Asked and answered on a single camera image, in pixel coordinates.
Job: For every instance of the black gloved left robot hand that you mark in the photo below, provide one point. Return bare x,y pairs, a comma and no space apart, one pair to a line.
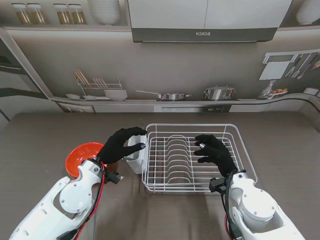
115,150

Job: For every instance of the backdrop dish rack with plates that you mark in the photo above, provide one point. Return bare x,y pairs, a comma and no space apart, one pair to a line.
100,86

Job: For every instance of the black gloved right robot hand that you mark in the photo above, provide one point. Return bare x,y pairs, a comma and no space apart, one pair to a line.
218,156

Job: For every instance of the backdrop pasta jar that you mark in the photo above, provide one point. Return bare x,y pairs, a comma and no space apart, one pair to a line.
78,15
36,15
61,15
19,15

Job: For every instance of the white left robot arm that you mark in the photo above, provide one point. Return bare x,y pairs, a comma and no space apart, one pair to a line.
72,197

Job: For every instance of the backdrop white bowl stack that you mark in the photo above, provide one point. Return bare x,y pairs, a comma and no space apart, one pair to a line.
308,12
103,12

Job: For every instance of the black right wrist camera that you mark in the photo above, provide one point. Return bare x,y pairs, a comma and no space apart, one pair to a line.
217,185

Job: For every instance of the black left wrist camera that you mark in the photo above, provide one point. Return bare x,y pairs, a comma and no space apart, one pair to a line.
112,177

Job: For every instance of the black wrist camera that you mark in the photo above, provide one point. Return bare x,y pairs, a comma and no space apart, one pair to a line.
217,185
112,177

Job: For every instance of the backdrop range hood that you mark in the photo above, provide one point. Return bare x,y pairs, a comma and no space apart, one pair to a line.
205,15

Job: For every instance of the orange plastic bowl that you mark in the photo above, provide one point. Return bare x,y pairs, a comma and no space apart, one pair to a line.
80,155

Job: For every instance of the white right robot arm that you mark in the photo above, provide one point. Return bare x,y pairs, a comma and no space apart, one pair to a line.
255,205

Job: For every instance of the backdrop white counter bowl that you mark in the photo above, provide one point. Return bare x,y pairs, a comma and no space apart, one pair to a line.
115,95

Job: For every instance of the backdrop steel saucepan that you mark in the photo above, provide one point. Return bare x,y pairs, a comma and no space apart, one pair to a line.
172,96

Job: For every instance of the white plastic utensil holder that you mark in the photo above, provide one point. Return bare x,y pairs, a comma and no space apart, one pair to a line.
136,166

